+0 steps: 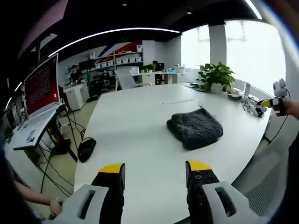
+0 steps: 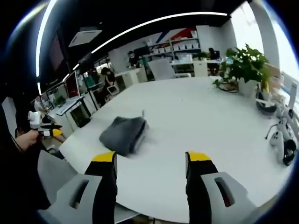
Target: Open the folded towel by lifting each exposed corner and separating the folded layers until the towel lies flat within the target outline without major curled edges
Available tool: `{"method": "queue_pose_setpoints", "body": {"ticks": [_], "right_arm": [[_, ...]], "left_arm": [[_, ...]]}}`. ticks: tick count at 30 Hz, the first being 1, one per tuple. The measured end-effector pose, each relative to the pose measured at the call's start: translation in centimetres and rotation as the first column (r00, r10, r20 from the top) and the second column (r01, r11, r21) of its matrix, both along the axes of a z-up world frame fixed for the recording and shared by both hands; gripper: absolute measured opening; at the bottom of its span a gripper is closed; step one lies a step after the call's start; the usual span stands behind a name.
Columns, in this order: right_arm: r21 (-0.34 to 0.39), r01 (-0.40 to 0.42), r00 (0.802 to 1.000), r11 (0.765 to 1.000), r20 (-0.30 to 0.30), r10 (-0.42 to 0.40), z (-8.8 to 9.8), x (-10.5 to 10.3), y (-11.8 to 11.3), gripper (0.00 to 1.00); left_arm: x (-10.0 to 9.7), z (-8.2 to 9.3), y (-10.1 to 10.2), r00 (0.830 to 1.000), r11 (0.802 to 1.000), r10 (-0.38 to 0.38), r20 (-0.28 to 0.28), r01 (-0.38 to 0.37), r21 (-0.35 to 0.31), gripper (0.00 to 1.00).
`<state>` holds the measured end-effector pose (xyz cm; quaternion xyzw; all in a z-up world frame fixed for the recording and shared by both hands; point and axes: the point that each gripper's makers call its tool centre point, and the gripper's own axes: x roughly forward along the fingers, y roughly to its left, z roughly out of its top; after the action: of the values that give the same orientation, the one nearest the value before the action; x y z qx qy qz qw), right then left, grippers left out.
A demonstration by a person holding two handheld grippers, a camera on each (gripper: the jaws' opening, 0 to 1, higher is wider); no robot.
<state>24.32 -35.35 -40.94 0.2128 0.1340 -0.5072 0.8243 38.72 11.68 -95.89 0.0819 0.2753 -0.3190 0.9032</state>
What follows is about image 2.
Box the black round device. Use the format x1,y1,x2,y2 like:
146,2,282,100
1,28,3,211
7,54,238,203
255,91,278,115

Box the black and white headset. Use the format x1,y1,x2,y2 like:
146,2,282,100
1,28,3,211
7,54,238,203
282,137,298,167

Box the green potted plant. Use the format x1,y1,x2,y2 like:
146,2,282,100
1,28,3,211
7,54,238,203
212,43,272,97

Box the white handheld controller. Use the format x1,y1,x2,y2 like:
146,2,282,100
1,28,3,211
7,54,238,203
269,130,285,162

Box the grey chair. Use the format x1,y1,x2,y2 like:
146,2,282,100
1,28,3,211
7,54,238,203
36,149,79,210

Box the grey towel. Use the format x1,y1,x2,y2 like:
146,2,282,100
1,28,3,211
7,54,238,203
99,116,150,157

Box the ceiling air conditioner unit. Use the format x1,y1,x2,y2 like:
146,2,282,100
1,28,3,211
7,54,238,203
68,28,103,48

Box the computer monitor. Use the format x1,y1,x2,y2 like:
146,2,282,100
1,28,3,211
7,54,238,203
64,70,82,99

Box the white office chair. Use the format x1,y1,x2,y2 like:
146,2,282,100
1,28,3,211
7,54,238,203
148,58,195,82

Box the person's left hand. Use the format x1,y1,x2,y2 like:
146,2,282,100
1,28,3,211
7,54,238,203
14,130,38,153

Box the shelf with white boxes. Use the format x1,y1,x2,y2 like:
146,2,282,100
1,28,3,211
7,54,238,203
146,29,202,62

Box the long ceiling light strip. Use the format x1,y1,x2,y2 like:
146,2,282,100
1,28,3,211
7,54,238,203
90,12,228,55

